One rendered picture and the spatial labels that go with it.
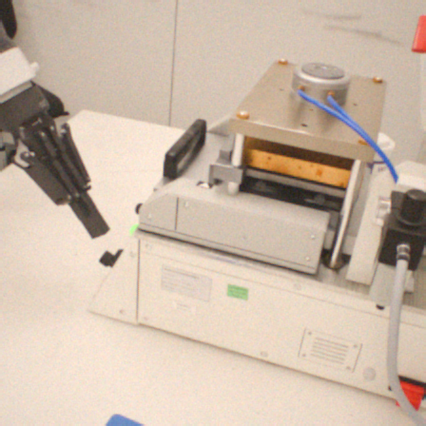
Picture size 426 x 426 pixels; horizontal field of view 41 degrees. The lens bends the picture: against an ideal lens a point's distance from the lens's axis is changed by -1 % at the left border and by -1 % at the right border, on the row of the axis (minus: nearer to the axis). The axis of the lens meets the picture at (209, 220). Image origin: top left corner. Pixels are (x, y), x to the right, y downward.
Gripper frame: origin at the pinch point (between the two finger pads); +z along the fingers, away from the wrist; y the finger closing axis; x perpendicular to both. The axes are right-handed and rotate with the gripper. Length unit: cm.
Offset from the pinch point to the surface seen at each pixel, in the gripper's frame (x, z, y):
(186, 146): -15.6, -1.7, 8.9
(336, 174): -36.6, 7.5, 1.0
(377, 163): -32, 27, 51
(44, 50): 98, -34, 153
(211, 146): -15.2, 1.8, 17.6
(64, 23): 82, -39, 153
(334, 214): -34.0, 12.9, 1.4
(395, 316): -42.2, 14.3, -21.7
